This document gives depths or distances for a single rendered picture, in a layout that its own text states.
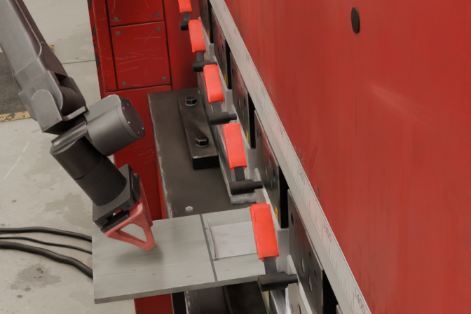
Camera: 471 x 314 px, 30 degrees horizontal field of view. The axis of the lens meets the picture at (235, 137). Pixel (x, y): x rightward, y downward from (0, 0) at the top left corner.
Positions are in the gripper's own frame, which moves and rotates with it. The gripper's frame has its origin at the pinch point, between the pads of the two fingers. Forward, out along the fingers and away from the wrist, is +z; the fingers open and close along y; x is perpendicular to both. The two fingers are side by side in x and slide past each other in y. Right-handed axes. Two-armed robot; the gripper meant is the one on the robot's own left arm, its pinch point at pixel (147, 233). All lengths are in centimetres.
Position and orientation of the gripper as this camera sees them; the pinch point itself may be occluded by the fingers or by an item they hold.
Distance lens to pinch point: 131.9
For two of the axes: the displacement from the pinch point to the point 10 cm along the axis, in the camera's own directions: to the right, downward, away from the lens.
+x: -8.4, 5.3, 1.4
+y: -1.4, -4.6, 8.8
